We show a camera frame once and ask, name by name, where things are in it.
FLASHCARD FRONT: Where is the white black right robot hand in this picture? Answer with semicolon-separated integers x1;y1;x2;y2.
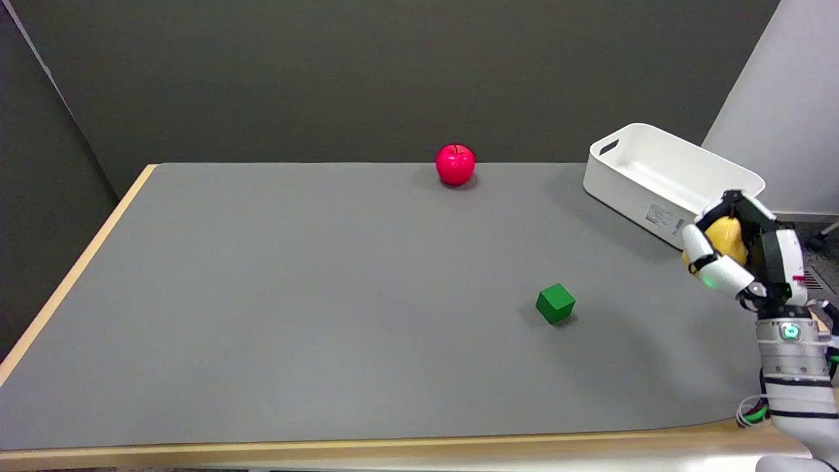
681;189;811;321

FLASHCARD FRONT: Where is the yellow pear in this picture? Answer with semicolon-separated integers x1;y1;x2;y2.
683;216;749;268

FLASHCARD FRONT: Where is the white plastic box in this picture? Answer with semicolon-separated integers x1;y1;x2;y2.
583;123;766;251

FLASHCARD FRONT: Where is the green cube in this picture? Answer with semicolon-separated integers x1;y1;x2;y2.
536;283;577;325

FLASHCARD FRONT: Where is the red apple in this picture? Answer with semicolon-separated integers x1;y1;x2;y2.
435;144;477;187

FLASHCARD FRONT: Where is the grey table mat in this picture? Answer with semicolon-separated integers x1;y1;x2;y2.
0;162;773;452

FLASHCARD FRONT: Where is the white green cable bundle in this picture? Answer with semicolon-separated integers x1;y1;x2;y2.
735;396;770;428

